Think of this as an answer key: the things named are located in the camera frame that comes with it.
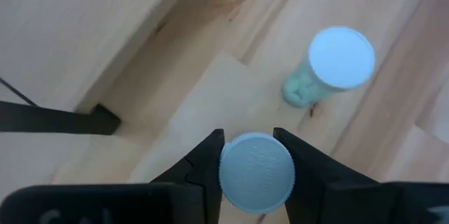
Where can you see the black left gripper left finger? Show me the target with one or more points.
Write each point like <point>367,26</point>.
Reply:
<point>207,168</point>

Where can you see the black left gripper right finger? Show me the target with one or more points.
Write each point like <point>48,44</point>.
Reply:
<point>322,189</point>

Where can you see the blue bottle with red pills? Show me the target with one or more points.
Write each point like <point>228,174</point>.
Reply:
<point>256,173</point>

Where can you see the teal medicine bottle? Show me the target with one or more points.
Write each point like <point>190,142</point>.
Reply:
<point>340,57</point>

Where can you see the wooden shelf with black frame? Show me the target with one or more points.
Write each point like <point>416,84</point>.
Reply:
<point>70,24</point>

